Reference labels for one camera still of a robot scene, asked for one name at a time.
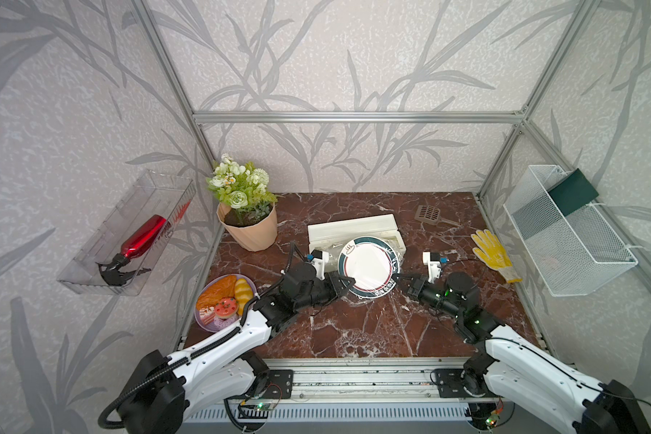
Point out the brown slotted spatula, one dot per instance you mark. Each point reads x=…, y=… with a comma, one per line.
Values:
x=432, y=215

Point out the yellow work glove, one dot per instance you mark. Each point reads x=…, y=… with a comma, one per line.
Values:
x=493, y=254

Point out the red spray bottle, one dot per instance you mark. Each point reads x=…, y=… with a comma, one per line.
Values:
x=152, y=232

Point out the clear plastic wall bin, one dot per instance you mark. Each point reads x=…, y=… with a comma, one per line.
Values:
x=152, y=193

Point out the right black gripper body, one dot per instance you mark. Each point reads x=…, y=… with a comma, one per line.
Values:
x=437, y=297

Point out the white green artificial flowers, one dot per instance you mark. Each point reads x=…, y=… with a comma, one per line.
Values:
x=244, y=189

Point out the aluminium front rail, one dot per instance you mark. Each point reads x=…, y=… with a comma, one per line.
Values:
x=314, y=382

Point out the clear plastic wrap sheet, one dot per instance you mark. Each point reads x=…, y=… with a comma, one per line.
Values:
x=393, y=271

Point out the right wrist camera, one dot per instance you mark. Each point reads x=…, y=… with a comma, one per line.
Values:
x=435, y=264

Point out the white plate green red rim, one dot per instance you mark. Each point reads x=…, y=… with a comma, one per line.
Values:
x=369, y=267

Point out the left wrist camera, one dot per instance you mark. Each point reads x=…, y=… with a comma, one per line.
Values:
x=319, y=260

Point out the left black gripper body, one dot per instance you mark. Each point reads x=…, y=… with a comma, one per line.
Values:
x=318, y=294

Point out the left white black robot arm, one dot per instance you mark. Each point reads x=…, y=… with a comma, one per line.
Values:
x=164, y=391

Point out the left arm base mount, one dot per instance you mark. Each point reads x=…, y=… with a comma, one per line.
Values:
x=272, y=385

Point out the white wire mesh basket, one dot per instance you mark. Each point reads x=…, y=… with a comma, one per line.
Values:
x=575, y=254

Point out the cream plastic wrap dispenser box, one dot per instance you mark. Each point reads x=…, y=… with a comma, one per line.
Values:
x=331, y=237

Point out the beige flower pot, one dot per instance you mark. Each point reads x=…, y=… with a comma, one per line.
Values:
x=256, y=237

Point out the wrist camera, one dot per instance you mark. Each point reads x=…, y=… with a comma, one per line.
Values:
x=435, y=264
x=319, y=260

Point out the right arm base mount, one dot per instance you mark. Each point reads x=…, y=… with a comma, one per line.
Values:
x=451, y=383

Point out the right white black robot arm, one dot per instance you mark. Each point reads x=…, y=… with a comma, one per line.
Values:
x=509, y=366

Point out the purple plate of toy food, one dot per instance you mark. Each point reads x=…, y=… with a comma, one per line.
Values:
x=222, y=302

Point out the dark green card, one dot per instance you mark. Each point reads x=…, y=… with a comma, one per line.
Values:
x=573, y=192

